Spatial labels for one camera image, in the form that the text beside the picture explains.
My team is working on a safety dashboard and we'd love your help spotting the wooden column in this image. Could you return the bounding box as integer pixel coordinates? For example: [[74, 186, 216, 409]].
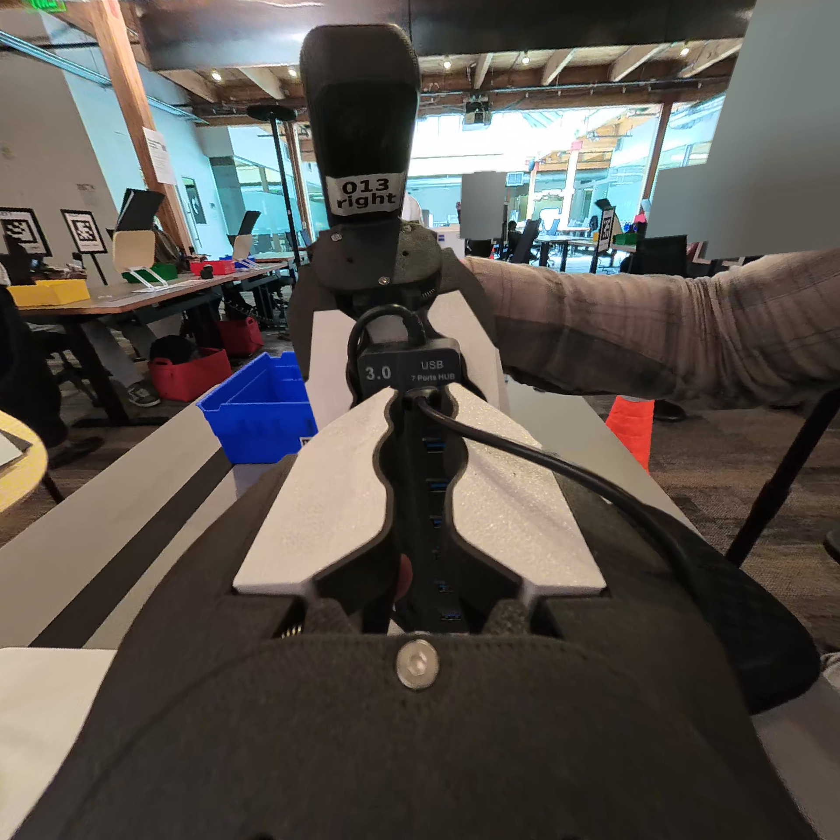
[[86, 0, 191, 250]]

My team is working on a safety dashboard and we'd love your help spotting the black usb hub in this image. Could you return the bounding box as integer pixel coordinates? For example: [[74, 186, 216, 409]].
[[355, 338, 471, 631]]

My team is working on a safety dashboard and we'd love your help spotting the blue usb cable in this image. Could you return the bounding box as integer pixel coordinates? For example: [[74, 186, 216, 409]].
[[414, 392, 716, 618]]

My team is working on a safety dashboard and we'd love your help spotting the black pole stand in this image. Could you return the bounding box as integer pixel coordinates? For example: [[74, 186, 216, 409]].
[[247, 103, 305, 263]]

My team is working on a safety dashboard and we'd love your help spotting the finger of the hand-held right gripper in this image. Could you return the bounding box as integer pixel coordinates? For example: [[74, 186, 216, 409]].
[[427, 289, 510, 410], [306, 309, 362, 431]]

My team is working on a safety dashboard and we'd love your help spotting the white stand base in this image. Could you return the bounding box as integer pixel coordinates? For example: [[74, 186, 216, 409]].
[[0, 646, 126, 840]]

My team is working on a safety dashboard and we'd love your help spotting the red plastic bin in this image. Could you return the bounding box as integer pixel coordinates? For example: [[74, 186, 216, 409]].
[[149, 344, 235, 403]]

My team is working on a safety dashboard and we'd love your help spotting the instruction sheet on stand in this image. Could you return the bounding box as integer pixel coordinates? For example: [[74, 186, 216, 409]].
[[0, 410, 49, 515]]

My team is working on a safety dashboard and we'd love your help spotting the yellow plastic bin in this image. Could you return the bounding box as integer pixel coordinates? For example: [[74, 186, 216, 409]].
[[7, 279, 93, 309]]

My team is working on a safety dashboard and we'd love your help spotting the person's right forearm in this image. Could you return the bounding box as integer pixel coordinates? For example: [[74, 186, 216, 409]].
[[466, 250, 840, 410]]

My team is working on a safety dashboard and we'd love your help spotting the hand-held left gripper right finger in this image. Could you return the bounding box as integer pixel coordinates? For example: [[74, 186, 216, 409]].
[[440, 384, 609, 631]]

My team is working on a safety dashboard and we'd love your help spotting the black wrist rest pad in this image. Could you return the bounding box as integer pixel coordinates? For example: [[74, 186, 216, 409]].
[[670, 525, 821, 716]]

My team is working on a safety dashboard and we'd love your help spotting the wooden work table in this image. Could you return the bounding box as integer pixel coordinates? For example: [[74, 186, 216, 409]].
[[0, 256, 296, 427]]

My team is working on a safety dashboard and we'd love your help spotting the orange plastic object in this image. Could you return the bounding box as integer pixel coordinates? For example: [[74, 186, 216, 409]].
[[604, 397, 655, 471]]

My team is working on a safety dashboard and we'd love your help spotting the blue plastic bin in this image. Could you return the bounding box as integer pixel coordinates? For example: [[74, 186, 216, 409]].
[[197, 351, 319, 466]]

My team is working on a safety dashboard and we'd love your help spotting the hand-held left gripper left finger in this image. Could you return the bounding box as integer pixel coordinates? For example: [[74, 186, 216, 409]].
[[233, 388, 401, 631]]

